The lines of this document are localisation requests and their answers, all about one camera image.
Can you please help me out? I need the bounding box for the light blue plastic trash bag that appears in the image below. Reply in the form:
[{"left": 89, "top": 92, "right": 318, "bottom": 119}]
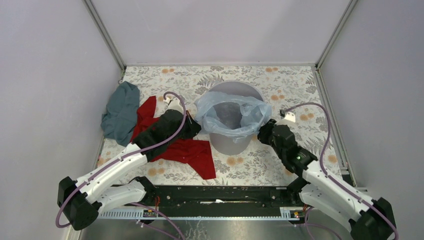
[{"left": 194, "top": 91, "right": 273, "bottom": 143}]

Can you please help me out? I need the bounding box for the grey plastic trash bin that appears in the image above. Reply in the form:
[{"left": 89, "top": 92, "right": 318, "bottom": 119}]
[{"left": 207, "top": 80, "right": 264, "bottom": 156}]

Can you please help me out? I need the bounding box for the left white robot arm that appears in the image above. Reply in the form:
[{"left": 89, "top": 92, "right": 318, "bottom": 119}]
[{"left": 55, "top": 109, "right": 201, "bottom": 231}]

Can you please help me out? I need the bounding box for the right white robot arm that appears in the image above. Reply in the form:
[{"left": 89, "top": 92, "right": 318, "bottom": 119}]
[{"left": 257, "top": 119, "right": 399, "bottom": 240}]

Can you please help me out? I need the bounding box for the red cloth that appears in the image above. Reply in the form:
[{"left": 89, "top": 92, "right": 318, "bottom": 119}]
[{"left": 130, "top": 96, "right": 216, "bottom": 180}]

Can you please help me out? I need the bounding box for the floral patterned table mat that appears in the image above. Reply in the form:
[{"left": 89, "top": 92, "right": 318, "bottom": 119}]
[{"left": 118, "top": 66, "right": 341, "bottom": 186}]

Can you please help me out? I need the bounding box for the teal grey cloth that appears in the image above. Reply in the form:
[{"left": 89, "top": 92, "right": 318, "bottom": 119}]
[{"left": 100, "top": 81, "right": 140, "bottom": 147}]

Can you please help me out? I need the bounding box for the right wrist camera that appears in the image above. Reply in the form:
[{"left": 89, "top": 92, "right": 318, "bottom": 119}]
[{"left": 277, "top": 110, "right": 296, "bottom": 126}]

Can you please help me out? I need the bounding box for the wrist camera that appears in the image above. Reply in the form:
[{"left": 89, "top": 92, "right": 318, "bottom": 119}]
[
  {"left": 163, "top": 95, "right": 186, "bottom": 114},
  {"left": 277, "top": 110, "right": 296, "bottom": 126}
]

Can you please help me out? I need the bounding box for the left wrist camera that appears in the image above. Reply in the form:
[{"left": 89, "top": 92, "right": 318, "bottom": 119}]
[{"left": 163, "top": 95, "right": 186, "bottom": 114}]

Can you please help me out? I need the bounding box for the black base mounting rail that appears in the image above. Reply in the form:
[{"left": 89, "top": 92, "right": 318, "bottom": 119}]
[{"left": 138, "top": 185, "right": 306, "bottom": 217}]

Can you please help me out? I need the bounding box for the white slotted cable duct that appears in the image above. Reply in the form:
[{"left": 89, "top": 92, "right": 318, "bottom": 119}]
[{"left": 97, "top": 207, "right": 302, "bottom": 222}]

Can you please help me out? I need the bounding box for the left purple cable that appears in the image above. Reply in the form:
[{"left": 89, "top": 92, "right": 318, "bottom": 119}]
[{"left": 55, "top": 91, "right": 188, "bottom": 240}]

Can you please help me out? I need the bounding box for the purple cable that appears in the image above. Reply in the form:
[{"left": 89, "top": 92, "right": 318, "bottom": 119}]
[
  {"left": 280, "top": 102, "right": 400, "bottom": 240},
  {"left": 55, "top": 91, "right": 188, "bottom": 240}
]

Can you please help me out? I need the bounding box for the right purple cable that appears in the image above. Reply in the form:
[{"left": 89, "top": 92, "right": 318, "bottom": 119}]
[{"left": 280, "top": 102, "right": 400, "bottom": 240}]

